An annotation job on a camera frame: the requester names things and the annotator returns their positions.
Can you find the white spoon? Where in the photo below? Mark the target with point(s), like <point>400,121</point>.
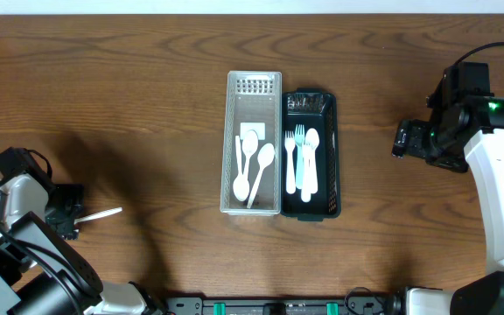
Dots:
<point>265,157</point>
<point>312,141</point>
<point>249,147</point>
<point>99,215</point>

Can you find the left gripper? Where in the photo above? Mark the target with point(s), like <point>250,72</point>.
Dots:
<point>68,214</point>

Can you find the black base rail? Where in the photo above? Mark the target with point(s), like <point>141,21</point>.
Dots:
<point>354,304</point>

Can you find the white fork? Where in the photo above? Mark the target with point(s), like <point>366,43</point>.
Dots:
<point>306,192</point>
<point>289,145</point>

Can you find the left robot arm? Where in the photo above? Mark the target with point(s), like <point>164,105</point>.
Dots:
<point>40,272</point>

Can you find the black plastic basket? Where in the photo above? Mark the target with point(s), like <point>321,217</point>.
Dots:
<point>315,108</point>

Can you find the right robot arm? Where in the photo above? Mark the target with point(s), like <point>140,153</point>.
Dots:
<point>465,133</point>

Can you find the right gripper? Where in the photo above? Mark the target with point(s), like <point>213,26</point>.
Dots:
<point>408,140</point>

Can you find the white spoon handle up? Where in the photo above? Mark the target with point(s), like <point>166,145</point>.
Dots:
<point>240,184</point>

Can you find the clear plastic basket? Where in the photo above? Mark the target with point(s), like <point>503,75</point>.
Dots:
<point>253,102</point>

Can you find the light blue fork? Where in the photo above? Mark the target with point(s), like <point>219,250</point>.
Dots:
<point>299,140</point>

